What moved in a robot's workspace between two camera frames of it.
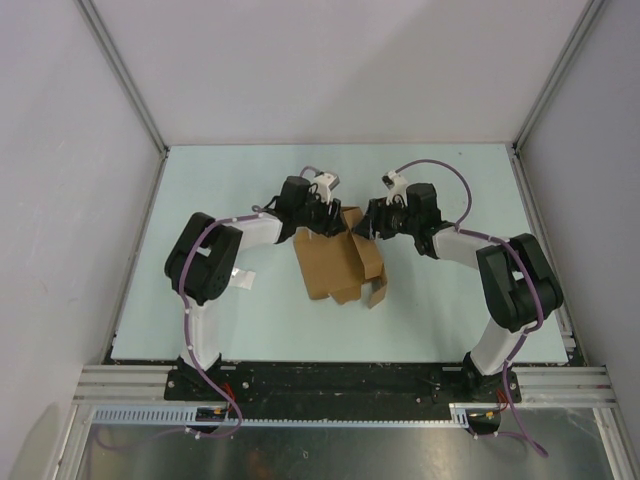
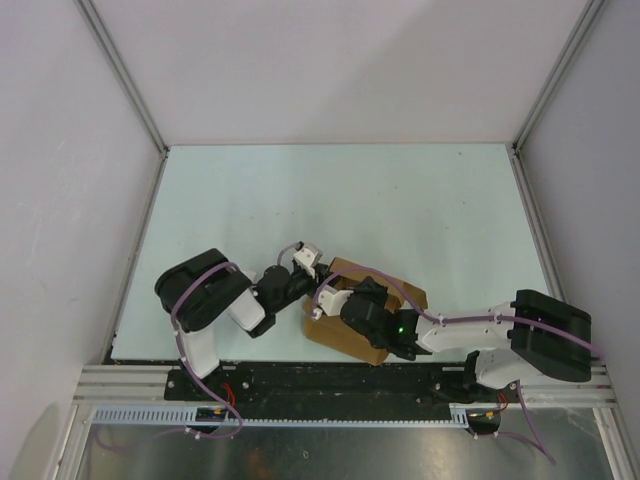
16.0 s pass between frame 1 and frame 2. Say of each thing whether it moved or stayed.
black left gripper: moved
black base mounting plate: stayed
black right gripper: moved
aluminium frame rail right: stayed
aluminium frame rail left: stayed
